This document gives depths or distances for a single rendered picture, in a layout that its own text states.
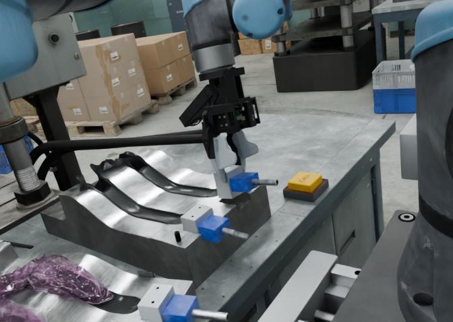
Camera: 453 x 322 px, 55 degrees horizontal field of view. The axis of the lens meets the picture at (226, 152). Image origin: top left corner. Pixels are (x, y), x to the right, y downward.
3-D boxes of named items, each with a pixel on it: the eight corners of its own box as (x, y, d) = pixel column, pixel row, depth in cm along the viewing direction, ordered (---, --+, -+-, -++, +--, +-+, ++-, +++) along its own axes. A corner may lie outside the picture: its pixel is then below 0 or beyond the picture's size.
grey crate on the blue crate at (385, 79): (458, 73, 363) (459, 55, 358) (452, 88, 332) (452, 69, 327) (383, 77, 397) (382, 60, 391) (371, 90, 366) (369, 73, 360)
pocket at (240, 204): (253, 208, 91) (251, 192, 89) (238, 221, 87) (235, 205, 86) (236, 205, 93) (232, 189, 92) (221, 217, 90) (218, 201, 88)
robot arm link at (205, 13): (220, -24, 75) (173, -12, 76) (233, 40, 77) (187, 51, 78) (226, -16, 83) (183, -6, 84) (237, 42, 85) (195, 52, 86)
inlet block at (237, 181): (286, 191, 83) (281, 164, 82) (272, 201, 79) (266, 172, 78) (233, 190, 92) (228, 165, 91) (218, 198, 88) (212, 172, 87)
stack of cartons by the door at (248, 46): (292, 47, 736) (286, -4, 706) (284, 52, 712) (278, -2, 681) (249, 51, 783) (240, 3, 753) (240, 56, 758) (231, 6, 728)
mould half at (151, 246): (272, 217, 97) (262, 161, 92) (195, 290, 78) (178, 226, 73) (126, 185, 127) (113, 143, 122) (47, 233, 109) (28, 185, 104)
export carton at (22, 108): (69, 104, 576) (59, 75, 562) (40, 116, 542) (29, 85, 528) (40, 105, 611) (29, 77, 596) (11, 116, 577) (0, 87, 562)
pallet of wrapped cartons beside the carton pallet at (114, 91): (161, 110, 515) (140, 30, 480) (117, 137, 451) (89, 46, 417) (87, 113, 575) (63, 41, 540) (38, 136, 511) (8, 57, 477)
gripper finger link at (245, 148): (261, 174, 86) (245, 132, 83) (238, 174, 90) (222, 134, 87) (269, 166, 88) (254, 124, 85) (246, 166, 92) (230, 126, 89)
